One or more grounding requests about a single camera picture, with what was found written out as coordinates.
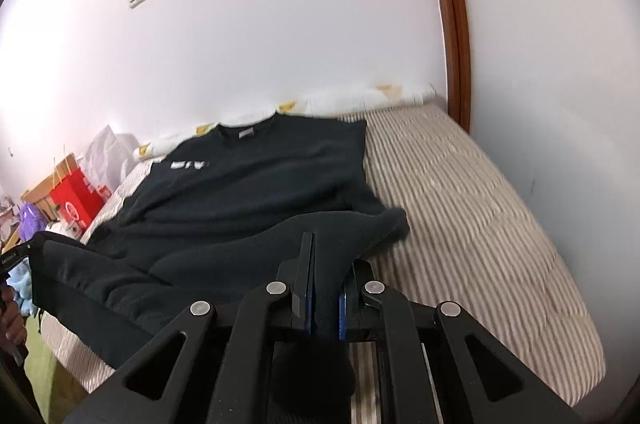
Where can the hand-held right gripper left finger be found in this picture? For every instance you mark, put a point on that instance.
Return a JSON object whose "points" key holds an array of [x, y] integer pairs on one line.
{"points": [[302, 274]]}

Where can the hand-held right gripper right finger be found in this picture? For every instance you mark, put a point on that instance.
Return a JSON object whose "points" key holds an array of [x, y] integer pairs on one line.
{"points": [[361, 279]]}

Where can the black sweatshirt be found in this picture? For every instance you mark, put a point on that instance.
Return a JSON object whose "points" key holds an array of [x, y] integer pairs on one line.
{"points": [[225, 204]]}

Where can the person's left hand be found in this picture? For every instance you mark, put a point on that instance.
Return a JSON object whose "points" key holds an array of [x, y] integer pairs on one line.
{"points": [[11, 319]]}

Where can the light blue cloth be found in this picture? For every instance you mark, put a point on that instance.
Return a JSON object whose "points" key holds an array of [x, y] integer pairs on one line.
{"points": [[21, 281]]}

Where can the purple plush toy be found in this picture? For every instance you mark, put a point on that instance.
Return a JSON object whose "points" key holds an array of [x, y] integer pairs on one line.
{"points": [[30, 221]]}

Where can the wooden slatted headboard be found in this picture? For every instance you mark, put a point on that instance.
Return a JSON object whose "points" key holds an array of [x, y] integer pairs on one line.
{"points": [[40, 196]]}

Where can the red paper bag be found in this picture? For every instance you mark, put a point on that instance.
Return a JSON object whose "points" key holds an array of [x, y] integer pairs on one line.
{"points": [[75, 201]]}

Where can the green blanket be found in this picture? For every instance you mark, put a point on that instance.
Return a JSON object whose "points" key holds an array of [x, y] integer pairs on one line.
{"points": [[42, 369]]}

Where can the striped quilted mattress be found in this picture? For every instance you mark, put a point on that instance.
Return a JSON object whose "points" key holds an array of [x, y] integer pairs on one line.
{"points": [[475, 229]]}

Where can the white plastic bag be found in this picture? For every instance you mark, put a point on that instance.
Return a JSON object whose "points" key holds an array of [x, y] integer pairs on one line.
{"points": [[107, 154]]}

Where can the rolled white printed mat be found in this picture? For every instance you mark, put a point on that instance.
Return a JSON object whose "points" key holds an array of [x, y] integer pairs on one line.
{"points": [[340, 102]]}

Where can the brown wooden door frame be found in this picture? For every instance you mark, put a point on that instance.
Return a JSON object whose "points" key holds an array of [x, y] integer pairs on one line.
{"points": [[452, 29]]}

